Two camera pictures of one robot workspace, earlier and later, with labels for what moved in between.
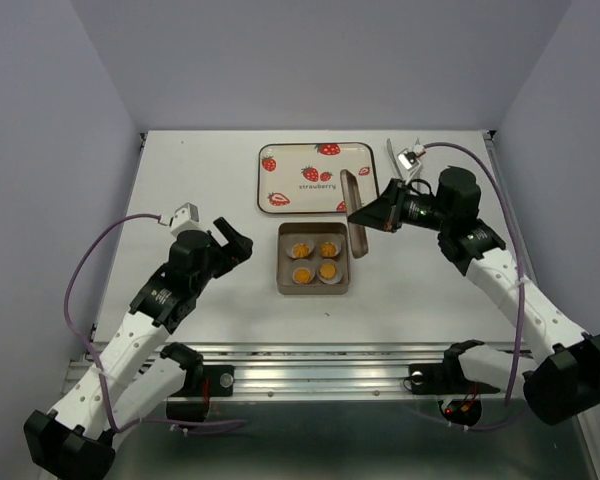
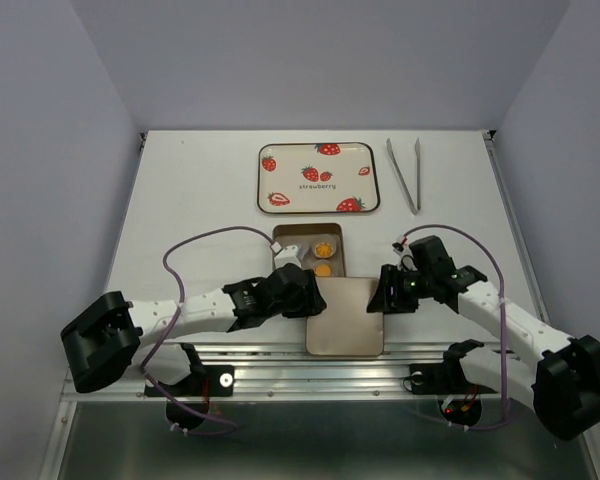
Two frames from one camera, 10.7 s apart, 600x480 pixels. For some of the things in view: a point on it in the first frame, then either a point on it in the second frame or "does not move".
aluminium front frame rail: [330, 371] does not move
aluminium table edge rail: [510, 187] does not move
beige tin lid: [352, 198] -> [346, 328]
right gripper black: [383, 213] -> [387, 302]
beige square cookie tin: [313, 258] does not move
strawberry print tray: [306, 177] does not move
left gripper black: [232, 253] -> [311, 301]
